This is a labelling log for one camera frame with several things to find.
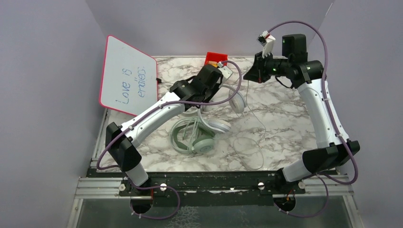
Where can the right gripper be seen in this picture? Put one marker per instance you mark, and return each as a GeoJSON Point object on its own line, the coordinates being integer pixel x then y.
{"type": "Point", "coordinates": [256, 73]}

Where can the white headphones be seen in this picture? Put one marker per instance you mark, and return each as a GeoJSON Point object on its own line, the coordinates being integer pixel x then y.
{"type": "Point", "coordinates": [215, 123]}

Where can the grey white gaming headset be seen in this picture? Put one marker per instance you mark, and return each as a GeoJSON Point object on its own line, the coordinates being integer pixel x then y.
{"type": "Point", "coordinates": [193, 111]}

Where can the green headphones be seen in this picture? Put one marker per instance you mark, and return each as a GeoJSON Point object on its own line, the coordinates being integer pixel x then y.
{"type": "Point", "coordinates": [187, 136]}

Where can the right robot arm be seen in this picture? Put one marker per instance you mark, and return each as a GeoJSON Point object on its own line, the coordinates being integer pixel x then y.
{"type": "Point", "coordinates": [333, 143]}

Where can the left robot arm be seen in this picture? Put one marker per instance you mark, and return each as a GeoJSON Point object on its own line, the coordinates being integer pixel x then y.
{"type": "Point", "coordinates": [122, 140]}

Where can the red plastic bin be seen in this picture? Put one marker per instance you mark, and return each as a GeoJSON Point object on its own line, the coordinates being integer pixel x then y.
{"type": "Point", "coordinates": [213, 58]}

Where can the pink framed whiteboard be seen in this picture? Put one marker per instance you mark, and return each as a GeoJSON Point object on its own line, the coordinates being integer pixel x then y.
{"type": "Point", "coordinates": [129, 78]}

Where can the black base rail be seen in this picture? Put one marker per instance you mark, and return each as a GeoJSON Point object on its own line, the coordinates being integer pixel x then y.
{"type": "Point", "coordinates": [209, 189]}

